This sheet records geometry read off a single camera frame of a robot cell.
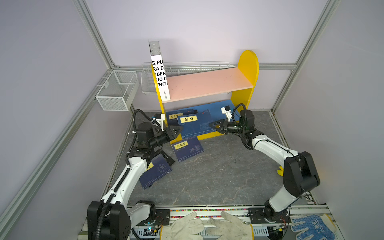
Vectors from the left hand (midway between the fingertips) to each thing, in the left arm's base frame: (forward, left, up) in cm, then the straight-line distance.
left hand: (181, 130), depth 74 cm
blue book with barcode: (+18, +7, -10) cm, 22 cm away
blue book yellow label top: (+4, -1, -25) cm, 26 cm away
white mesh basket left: (+39, +44, -4) cm, 59 cm away
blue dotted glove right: (-43, -64, -27) cm, 82 cm away
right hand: (+3, -14, -2) cm, 14 cm away
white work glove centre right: (-41, -23, -27) cm, 54 cm away
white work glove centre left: (-39, 0, -27) cm, 47 cm away
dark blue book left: (-8, +17, -26) cm, 32 cm away
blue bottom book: (+10, -14, +1) cm, 18 cm away
